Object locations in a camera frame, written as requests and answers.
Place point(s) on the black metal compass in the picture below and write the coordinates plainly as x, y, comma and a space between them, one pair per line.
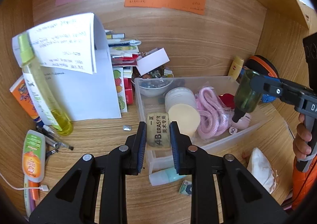
52, 140

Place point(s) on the bowl of beads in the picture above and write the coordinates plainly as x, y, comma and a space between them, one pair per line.
155, 82

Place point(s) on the clear plastic storage bin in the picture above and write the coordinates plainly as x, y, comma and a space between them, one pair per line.
198, 107

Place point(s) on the white folded paper sheets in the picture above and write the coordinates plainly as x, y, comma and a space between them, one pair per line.
75, 58

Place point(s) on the orange sunscreen tube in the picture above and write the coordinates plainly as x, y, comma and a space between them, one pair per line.
21, 94

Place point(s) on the red fabric pouch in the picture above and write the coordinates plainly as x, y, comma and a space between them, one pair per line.
228, 100

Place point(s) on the fruit sticker sheet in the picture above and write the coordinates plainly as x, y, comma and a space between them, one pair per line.
120, 88

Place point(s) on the small foil wrapper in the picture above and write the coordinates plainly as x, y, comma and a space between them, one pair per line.
127, 128

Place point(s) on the small patterned card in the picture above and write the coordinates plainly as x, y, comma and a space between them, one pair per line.
186, 188

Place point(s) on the white round jar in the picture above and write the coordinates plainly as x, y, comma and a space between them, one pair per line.
179, 95

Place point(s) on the white drawstring cloth bag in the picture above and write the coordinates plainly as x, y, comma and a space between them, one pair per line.
260, 167

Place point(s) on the orange green cream tube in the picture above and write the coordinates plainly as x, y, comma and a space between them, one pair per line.
33, 156

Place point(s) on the green glass bottle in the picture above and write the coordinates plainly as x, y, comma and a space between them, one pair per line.
245, 99

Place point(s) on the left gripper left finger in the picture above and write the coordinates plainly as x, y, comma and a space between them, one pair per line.
73, 199

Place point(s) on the yellow lotion bottle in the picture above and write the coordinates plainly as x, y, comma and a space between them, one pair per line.
236, 67

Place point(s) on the beige round sponge puff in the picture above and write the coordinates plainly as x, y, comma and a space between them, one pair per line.
187, 118

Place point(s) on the white small cardboard box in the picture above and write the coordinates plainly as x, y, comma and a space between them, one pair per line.
152, 61

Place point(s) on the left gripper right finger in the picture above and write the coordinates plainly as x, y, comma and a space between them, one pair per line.
243, 198

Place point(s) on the right hand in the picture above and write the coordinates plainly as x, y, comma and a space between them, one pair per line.
300, 144

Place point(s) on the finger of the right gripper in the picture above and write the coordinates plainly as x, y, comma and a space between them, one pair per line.
284, 90

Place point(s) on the teal white small bottle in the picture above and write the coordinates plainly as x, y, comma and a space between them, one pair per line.
164, 176

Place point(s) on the stack of books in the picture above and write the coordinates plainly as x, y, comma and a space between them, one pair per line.
124, 51

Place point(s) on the yellow spray bottle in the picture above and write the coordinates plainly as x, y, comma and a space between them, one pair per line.
38, 87

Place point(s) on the yellow 4B eraser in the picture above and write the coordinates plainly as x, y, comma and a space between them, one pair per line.
158, 132

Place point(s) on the black orange zipper case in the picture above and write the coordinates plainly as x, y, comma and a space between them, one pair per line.
261, 65

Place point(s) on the blue striped fabric pouch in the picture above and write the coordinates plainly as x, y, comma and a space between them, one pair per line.
267, 98

